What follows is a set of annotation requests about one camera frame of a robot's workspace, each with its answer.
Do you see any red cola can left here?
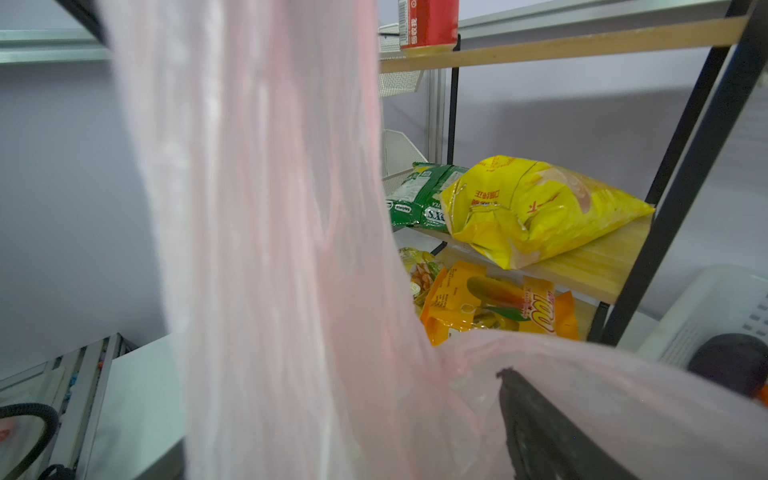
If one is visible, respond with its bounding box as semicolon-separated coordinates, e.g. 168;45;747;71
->
398;0;459;56

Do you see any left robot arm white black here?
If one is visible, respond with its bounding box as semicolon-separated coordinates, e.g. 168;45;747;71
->
1;401;87;479

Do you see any white mesh wall rack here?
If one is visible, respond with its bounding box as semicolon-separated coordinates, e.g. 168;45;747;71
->
379;71;424;195

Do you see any pink plastic grocery bag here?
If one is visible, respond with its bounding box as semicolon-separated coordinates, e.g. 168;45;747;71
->
99;1;767;479

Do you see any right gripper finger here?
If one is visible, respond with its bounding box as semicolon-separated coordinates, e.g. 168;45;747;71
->
497;368;634;480

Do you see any orange snack bag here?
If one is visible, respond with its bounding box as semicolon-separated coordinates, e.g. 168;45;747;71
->
399;248;584;346

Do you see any yellow chips bag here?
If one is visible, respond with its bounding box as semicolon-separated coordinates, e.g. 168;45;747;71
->
440;156;654;270

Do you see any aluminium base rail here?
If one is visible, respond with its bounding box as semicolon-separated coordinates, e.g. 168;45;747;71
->
1;334;136;479

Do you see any wooden two-tier shelf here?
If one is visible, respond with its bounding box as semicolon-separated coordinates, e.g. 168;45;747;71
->
377;0;768;348

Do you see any green snack bag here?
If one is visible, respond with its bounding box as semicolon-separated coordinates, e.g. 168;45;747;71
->
386;162;468;233

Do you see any white plastic vegetable basket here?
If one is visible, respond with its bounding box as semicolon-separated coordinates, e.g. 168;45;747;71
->
637;265;767;369

